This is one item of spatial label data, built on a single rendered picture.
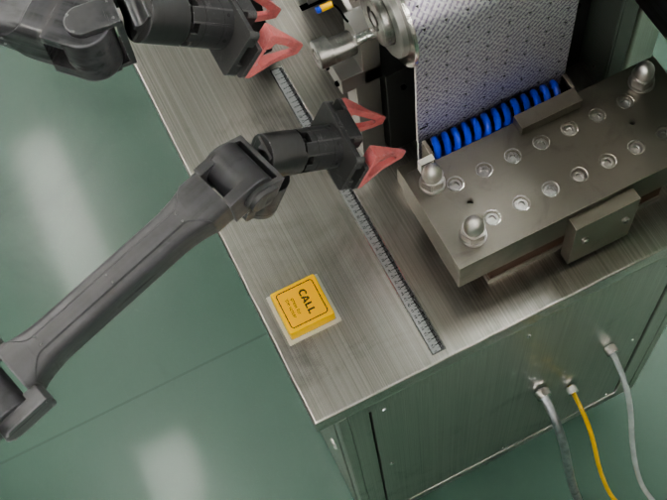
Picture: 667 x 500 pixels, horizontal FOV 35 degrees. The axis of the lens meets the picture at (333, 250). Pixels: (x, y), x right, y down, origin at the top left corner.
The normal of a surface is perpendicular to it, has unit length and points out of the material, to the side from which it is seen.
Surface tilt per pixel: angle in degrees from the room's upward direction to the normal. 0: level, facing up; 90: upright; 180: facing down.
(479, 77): 90
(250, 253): 0
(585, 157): 0
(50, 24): 5
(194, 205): 9
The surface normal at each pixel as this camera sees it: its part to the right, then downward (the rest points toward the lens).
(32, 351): -0.04, -0.29
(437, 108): 0.44, 0.80
